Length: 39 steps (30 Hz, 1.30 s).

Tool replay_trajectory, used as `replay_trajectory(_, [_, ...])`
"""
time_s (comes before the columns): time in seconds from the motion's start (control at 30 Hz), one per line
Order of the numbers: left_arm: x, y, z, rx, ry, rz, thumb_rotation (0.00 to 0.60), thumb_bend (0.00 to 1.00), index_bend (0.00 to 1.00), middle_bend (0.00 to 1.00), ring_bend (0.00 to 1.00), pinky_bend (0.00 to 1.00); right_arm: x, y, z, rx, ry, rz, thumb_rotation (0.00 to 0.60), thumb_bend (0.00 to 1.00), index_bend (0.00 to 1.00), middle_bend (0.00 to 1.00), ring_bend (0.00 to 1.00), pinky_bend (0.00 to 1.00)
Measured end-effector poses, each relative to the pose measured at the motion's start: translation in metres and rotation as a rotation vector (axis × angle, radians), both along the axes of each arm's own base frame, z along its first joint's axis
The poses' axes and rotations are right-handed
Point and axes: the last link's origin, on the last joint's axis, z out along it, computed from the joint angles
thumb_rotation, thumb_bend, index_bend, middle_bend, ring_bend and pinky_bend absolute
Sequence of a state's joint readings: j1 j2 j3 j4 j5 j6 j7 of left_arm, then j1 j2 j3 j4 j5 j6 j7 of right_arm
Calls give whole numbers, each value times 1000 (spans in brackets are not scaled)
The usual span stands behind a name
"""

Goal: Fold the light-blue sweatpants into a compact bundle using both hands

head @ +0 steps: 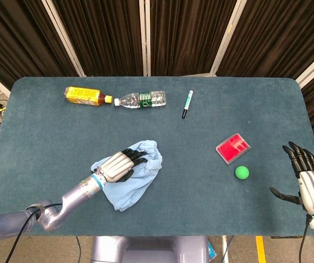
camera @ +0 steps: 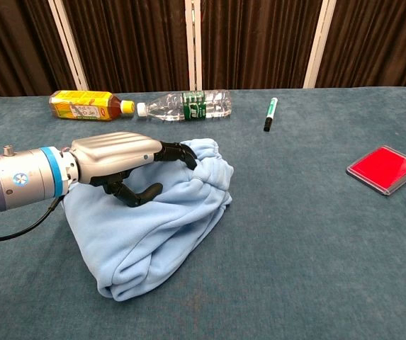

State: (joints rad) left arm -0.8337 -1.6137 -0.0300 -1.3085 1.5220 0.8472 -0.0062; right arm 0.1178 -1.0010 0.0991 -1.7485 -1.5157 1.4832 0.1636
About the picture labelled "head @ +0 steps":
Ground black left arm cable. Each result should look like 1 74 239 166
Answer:
5 202 64 263

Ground clear green label water bottle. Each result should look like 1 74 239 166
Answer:
114 91 167 108

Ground light blue pants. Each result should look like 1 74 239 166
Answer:
90 140 163 212

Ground lavender robot torso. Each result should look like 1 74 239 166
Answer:
90 235 209 263

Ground blue packet under table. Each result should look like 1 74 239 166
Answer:
207 241 218 260

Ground green white marker pen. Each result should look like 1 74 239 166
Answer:
181 90 195 119

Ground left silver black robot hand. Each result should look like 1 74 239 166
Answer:
92 148 149 184

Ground green ball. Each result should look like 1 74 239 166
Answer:
234 165 250 181

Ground yellow floor tape strip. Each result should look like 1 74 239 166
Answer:
255 236 267 263

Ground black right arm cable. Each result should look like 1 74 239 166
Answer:
300 215 311 263

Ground white table leg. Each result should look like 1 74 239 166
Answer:
221 235 229 263

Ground red clear plastic card box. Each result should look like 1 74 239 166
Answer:
215 133 252 165

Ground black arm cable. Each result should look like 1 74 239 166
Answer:
300 215 311 263
5 202 64 263

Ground teal felt table cover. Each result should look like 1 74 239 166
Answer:
0 76 314 238

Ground yellow label tea bottle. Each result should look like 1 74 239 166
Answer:
64 86 113 106

